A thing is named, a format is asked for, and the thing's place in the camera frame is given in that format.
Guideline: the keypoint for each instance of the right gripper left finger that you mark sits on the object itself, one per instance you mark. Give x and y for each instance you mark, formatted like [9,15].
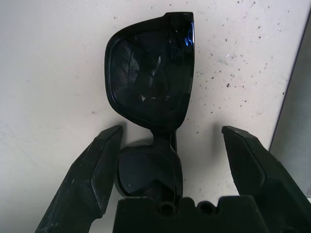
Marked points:
[77,184]

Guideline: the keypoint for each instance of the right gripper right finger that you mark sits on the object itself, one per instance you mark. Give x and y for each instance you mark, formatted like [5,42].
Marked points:
[257,174]

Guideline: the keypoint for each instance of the black sunglasses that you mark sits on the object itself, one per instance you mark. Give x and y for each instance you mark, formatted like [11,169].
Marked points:
[150,72]

